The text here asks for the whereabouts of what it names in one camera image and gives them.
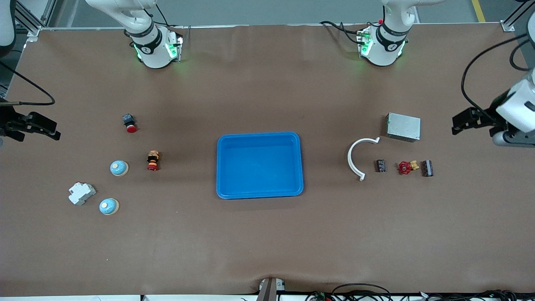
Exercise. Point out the red push button black body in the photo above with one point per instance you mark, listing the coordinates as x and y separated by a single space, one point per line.
130 125

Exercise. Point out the white circuit breaker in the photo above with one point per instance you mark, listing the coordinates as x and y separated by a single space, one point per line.
82 193

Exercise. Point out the aluminium frame profile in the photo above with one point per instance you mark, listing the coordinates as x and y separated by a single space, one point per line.
29 19

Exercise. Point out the white curved plastic clamp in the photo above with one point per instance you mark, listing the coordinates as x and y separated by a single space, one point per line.
350 161

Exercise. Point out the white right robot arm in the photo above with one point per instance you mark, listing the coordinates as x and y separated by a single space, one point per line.
152 50

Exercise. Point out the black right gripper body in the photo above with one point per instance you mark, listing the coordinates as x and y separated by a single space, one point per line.
9 122

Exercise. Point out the light blue call bell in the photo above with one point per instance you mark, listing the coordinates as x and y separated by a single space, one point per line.
108 206
118 168

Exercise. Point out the aluminium frame corner post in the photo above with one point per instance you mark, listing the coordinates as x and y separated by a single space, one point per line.
512 23

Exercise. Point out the red yellow emergency stop button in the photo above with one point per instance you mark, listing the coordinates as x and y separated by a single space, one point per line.
153 161

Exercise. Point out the table cover sheet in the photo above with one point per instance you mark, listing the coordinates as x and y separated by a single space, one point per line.
250 234

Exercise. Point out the grey metal power supply box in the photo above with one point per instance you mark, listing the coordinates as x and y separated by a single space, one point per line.
403 127

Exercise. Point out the brown cylindrical capacitor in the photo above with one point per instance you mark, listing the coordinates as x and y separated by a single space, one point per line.
427 168
380 166

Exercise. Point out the blue plastic tray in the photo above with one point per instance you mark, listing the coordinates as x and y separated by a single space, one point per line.
259 167

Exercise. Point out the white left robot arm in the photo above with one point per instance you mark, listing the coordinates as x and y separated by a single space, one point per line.
386 50

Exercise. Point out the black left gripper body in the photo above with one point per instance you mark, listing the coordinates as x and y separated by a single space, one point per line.
491 114

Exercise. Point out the grey metal mounting bracket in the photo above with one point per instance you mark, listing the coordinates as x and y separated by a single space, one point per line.
269 289

